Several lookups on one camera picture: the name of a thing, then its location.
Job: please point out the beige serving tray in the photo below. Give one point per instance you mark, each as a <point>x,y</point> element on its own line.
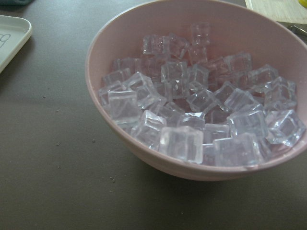
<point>14,33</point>

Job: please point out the wooden cutting board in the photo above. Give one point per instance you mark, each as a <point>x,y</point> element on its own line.
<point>288,11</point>

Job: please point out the pink bowl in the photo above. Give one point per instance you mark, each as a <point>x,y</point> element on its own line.
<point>233,29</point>

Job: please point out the ice cubes pile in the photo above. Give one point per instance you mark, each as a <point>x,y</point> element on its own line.
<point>215,112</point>

